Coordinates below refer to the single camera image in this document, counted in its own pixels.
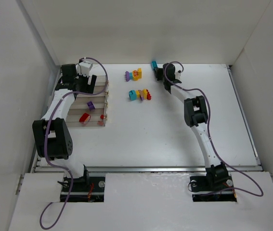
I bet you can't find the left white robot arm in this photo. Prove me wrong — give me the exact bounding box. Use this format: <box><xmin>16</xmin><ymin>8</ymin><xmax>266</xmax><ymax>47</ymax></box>
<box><xmin>32</xmin><ymin>61</ymin><xmax>97</xmax><ymax>172</ymax></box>

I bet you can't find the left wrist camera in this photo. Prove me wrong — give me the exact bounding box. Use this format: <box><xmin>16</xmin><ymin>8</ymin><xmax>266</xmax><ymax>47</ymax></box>
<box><xmin>76</xmin><ymin>60</ymin><xmax>93</xmax><ymax>77</ymax></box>

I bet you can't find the aluminium rail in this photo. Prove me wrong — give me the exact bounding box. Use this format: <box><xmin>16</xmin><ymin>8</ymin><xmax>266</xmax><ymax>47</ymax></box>
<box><xmin>33</xmin><ymin>166</ymin><xmax>263</xmax><ymax>173</ymax></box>

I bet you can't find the red round lego block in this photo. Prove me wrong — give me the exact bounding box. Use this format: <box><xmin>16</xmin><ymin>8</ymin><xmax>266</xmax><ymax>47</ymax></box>
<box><xmin>79</xmin><ymin>113</ymin><xmax>91</xmax><ymax>125</ymax></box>

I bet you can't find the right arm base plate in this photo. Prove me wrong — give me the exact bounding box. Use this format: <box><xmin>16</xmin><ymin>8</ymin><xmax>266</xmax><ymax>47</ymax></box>
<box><xmin>188</xmin><ymin>175</ymin><xmax>237</xmax><ymax>202</ymax></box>

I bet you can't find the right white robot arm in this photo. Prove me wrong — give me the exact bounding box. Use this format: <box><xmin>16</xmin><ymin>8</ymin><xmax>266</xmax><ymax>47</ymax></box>
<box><xmin>151</xmin><ymin>61</ymin><xmax>230</xmax><ymax>193</ymax></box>

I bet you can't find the purple square lego block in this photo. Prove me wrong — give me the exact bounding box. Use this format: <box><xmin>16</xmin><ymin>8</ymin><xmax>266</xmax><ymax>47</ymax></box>
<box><xmin>87</xmin><ymin>101</ymin><xmax>95</xmax><ymax>111</ymax></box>

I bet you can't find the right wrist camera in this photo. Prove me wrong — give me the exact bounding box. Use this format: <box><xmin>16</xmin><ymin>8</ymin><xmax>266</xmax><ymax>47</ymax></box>
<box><xmin>175</xmin><ymin>70</ymin><xmax>182</xmax><ymax>80</ymax></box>

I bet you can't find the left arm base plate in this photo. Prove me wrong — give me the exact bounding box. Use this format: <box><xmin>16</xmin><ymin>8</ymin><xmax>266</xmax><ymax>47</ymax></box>
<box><xmin>57</xmin><ymin>175</ymin><xmax>105</xmax><ymax>203</ymax></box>

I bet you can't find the teal lego block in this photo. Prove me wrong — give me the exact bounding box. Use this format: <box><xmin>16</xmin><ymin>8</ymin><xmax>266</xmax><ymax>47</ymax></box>
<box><xmin>129</xmin><ymin>90</ymin><xmax>138</xmax><ymax>101</ymax></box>
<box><xmin>151</xmin><ymin>61</ymin><xmax>158</xmax><ymax>71</ymax></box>

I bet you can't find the yellow flower lego block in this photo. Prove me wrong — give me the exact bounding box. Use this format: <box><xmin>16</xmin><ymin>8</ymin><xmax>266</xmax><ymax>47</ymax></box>
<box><xmin>130</xmin><ymin>68</ymin><xmax>142</xmax><ymax>81</ymax></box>

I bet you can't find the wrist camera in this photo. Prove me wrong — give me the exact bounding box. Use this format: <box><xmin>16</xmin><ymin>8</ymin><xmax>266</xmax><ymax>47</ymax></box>
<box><xmin>175</xmin><ymin>70</ymin><xmax>182</xmax><ymax>80</ymax></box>
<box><xmin>76</xmin><ymin>60</ymin><xmax>93</xmax><ymax>77</ymax></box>

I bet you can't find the clear compartment organizer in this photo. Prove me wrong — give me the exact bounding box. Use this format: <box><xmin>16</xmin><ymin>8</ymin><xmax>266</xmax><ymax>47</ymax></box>
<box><xmin>65</xmin><ymin>76</ymin><xmax>109</xmax><ymax>128</ymax></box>

